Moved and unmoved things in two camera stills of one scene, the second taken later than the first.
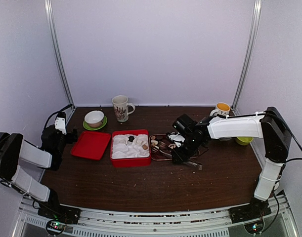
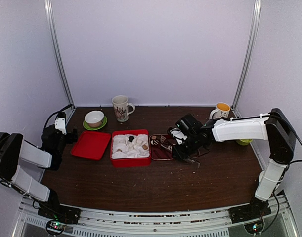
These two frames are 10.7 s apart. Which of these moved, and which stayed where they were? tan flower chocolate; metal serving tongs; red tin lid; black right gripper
Moved: metal serving tongs
Stayed: black right gripper; red tin lid; tan flower chocolate
